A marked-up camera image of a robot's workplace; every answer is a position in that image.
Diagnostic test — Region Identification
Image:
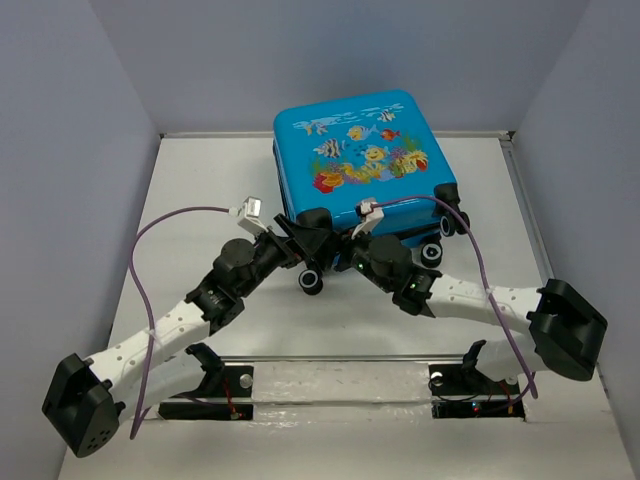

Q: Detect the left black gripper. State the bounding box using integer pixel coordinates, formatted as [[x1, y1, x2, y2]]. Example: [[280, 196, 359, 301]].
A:
[[236, 215, 330, 298]]

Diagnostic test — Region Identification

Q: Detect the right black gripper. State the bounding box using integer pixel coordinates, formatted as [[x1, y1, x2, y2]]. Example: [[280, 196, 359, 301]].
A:
[[316, 220, 394, 293]]

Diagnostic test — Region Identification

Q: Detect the blue hard-shell suitcase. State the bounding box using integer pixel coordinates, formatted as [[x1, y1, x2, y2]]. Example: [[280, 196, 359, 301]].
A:
[[273, 90, 470, 268]]

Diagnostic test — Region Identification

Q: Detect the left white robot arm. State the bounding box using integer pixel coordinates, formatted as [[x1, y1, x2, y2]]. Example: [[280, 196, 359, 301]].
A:
[[42, 208, 338, 458]]

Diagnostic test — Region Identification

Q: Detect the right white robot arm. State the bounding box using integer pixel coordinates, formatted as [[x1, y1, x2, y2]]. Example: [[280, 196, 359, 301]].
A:
[[340, 235, 608, 392]]

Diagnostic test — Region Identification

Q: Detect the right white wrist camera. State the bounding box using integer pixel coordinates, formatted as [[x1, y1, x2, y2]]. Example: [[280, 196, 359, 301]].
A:
[[350, 197, 384, 240]]

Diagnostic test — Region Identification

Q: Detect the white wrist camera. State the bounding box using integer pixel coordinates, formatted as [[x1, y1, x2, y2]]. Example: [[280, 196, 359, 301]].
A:
[[350, 197, 384, 240], [228, 196, 267, 237]]

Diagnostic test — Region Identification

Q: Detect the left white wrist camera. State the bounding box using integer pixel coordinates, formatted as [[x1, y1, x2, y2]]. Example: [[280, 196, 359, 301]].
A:
[[228, 196, 267, 237]]

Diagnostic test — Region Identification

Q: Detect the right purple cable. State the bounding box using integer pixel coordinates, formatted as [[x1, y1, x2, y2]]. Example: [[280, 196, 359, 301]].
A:
[[372, 194, 540, 400]]

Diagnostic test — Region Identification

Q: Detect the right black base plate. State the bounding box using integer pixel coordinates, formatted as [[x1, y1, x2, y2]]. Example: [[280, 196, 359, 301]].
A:
[[428, 363, 526, 420]]

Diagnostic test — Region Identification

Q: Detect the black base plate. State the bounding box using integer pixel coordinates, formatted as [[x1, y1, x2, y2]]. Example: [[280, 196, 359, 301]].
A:
[[157, 364, 254, 421], [428, 363, 526, 420]]

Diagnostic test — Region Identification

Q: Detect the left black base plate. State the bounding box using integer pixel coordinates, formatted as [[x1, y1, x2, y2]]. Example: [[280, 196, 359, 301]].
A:
[[157, 364, 254, 421]]

